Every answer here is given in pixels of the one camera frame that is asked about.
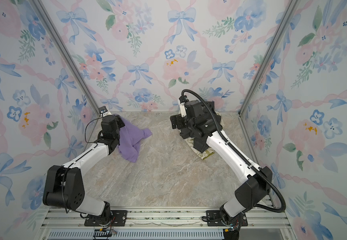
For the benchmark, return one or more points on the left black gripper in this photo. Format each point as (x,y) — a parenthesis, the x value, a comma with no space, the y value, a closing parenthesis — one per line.
(119,121)

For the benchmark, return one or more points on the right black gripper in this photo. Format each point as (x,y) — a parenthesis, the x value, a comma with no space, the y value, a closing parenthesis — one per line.
(179,118)

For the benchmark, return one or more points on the purple cloth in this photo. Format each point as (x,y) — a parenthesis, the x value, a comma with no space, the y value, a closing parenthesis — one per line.
(130,140)

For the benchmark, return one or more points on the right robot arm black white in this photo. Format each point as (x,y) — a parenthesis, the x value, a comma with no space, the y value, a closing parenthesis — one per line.
(251,187)

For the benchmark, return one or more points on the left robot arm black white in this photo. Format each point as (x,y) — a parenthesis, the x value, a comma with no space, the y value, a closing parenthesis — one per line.
(64,187)

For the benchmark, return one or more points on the dark grey cloth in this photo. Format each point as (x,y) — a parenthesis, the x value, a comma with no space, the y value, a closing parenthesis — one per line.
(205,122)

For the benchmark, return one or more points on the cream green patterned cloth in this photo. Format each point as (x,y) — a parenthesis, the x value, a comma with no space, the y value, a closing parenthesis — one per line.
(203,155)

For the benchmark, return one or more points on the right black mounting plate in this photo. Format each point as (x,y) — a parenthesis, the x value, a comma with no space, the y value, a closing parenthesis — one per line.
(216,218)

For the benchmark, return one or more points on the black mounting plate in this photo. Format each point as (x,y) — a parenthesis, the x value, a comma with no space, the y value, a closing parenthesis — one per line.
(216,218)
(112,218)

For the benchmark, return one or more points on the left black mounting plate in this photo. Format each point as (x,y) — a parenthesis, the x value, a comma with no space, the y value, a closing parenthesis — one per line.
(112,218)

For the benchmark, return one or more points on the white ventilation grille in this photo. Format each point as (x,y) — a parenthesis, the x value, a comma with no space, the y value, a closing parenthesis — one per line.
(136,234)

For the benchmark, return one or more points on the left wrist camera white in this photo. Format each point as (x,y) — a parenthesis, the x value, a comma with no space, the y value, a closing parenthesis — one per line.
(103,111)

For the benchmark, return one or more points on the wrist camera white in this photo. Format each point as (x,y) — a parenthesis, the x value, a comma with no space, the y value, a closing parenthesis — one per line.
(103,111)
(182,109)

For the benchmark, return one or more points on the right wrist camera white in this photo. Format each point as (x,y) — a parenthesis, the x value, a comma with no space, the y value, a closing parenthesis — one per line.
(182,109)

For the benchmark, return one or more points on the right aluminium corner post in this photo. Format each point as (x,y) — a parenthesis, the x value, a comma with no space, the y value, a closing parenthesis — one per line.
(272,47)

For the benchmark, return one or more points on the aluminium corner post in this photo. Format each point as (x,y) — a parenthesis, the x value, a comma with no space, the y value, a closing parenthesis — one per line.
(45,18)
(272,47)

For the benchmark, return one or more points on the left aluminium corner post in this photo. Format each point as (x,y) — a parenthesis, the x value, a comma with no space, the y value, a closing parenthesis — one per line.
(45,18)

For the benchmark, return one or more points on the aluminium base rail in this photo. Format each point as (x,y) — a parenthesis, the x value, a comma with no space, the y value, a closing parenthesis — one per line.
(262,225)

